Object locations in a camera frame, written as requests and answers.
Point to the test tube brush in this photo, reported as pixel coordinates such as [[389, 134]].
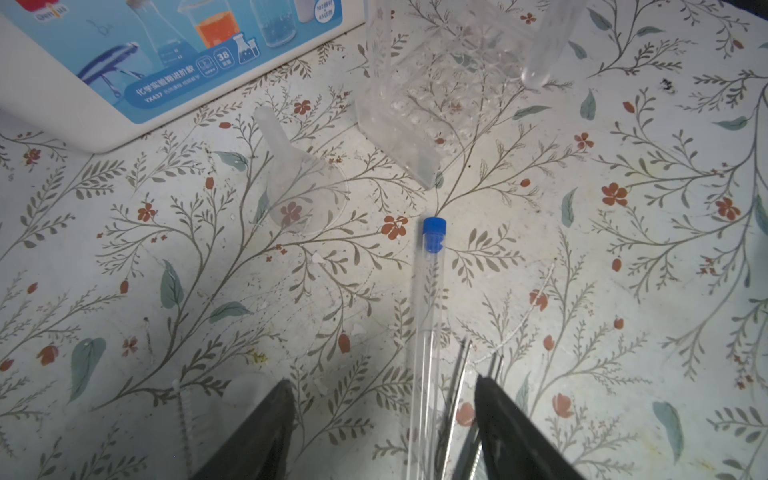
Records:
[[183, 408]]

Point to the clear test tube rack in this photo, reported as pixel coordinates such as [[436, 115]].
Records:
[[425, 105]]

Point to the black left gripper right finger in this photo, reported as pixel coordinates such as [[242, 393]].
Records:
[[513, 447]]

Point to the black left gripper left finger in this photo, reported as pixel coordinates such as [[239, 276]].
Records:
[[259, 447]]

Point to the metal tweezers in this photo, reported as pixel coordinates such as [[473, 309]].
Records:
[[457, 414]]

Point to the white plastic storage bin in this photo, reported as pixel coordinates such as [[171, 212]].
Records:
[[97, 74]]

